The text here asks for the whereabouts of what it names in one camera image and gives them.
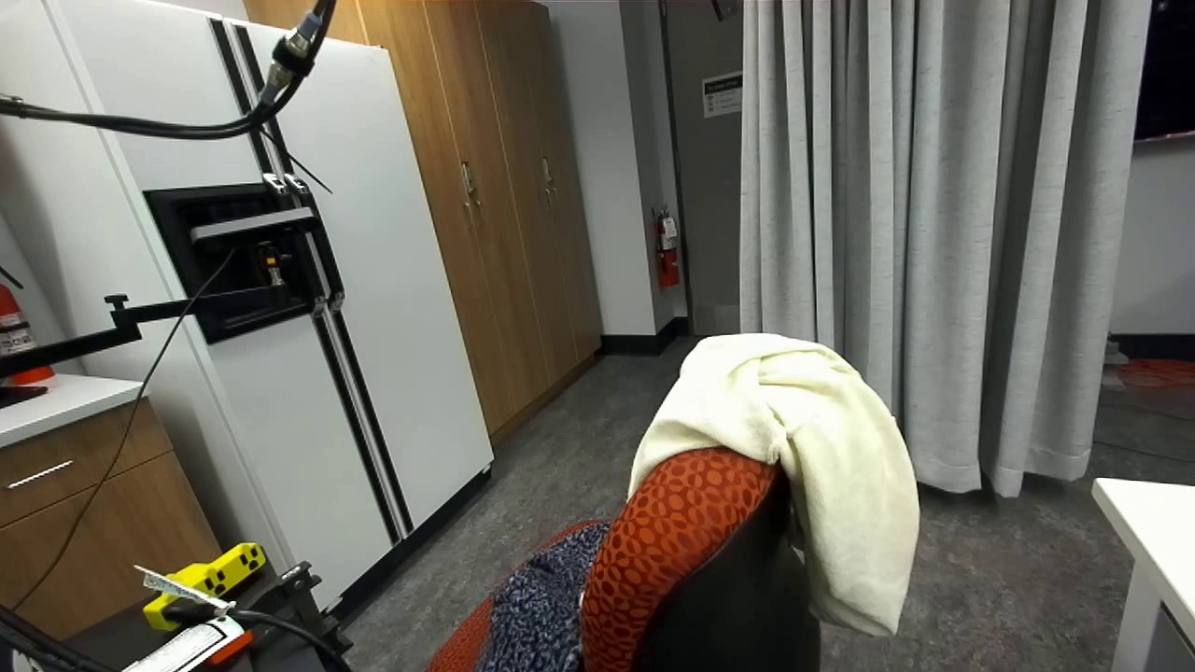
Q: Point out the grey door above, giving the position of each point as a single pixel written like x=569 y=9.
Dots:
x=702 y=224

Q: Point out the black diagonal bar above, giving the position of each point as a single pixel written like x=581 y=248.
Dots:
x=32 y=641

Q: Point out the white refrigerator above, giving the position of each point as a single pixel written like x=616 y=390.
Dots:
x=397 y=375

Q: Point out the white shirt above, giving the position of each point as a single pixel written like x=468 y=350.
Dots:
x=808 y=425

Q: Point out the orange mesh office chair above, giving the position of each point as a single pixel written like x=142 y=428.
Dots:
x=686 y=537

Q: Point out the white door sign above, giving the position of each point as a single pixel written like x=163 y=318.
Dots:
x=722 y=96

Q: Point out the wooden drawer counter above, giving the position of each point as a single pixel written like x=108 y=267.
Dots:
x=87 y=509

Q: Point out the black wall monitor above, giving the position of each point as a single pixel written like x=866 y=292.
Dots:
x=1170 y=70

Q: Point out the white red device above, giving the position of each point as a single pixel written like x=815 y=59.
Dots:
x=190 y=643

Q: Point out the yellow black tool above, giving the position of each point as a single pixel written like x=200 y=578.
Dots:
x=211 y=578

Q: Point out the white table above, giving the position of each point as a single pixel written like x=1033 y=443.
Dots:
x=1160 y=526

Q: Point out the grey curtain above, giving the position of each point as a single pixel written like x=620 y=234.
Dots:
x=933 y=248

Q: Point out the blue patterned cloth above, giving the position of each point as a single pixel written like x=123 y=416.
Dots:
x=535 y=611

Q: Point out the red floor mat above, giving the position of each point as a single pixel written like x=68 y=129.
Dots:
x=1152 y=375

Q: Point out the black stand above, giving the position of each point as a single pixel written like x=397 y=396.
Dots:
x=293 y=600

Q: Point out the red fire extinguisher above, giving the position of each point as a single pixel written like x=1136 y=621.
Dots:
x=671 y=263
x=12 y=328

